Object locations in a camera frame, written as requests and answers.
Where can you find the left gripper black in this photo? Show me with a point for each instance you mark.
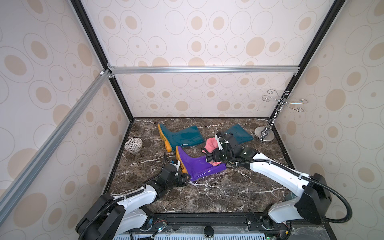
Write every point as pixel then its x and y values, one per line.
pixel 183 179

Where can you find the pink cloth black trim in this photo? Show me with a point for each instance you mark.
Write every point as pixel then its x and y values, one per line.
pixel 211 151

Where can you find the purple rubber boot yellow sole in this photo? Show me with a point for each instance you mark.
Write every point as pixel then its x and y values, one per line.
pixel 197 168

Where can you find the teal rubber boot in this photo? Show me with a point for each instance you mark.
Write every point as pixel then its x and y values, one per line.
pixel 188 137
pixel 240 134

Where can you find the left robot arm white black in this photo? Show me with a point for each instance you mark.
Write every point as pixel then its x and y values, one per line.
pixel 113 215

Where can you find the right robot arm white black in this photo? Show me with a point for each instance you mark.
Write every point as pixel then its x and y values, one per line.
pixel 313 196

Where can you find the chrome hook stand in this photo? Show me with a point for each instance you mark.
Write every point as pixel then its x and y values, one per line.
pixel 266 134

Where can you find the patterned white bowl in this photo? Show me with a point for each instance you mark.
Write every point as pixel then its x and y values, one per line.
pixel 133 145

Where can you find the grey-blue ceramic cup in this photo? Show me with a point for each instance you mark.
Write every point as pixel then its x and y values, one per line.
pixel 290 196

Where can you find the horizontal aluminium bar back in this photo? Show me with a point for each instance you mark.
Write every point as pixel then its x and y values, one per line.
pixel 204 69

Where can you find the diagonal aluminium bar left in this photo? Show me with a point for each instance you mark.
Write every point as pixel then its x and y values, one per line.
pixel 29 173

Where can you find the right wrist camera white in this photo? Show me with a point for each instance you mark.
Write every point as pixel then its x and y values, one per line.
pixel 223 142

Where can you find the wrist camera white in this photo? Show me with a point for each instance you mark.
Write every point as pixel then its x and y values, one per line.
pixel 223 142
pixel 176 164

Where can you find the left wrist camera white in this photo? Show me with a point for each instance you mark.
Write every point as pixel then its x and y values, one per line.
pixel 176 164

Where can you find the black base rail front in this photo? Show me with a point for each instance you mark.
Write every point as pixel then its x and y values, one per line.
pixel 204 226

